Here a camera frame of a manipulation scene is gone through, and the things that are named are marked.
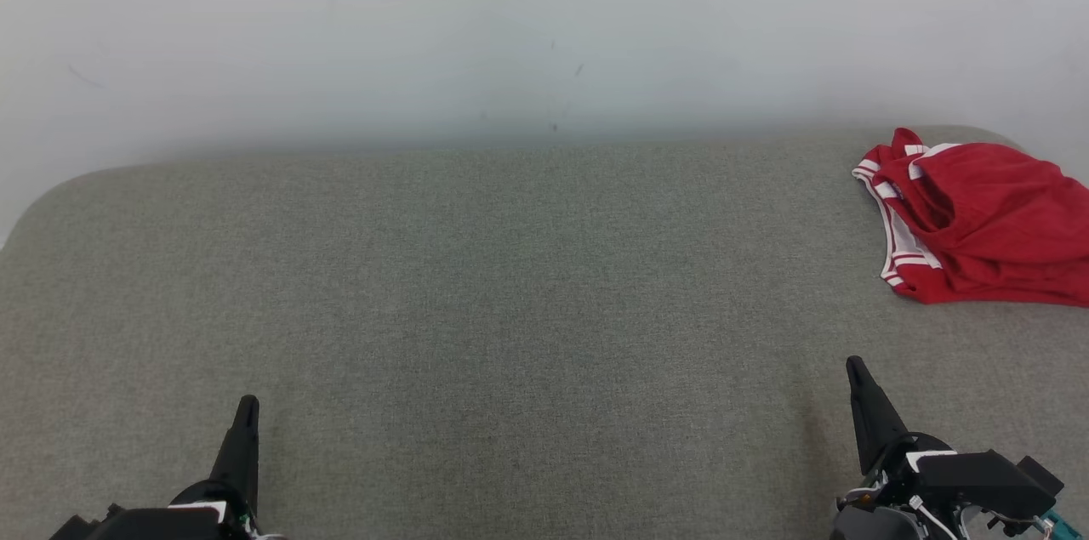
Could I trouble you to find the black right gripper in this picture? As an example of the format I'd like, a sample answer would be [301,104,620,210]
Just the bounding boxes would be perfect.
[830,355,962,540]

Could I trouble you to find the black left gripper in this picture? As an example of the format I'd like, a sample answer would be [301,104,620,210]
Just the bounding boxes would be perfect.
[111,394,286,540]

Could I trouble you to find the red Bulls jersey shirt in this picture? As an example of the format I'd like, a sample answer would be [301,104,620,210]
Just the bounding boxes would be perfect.
[852,128,1089,308]

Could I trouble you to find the teal right camera cable plug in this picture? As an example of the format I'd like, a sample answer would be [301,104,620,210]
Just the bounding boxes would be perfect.
[1038,510,1086,540]

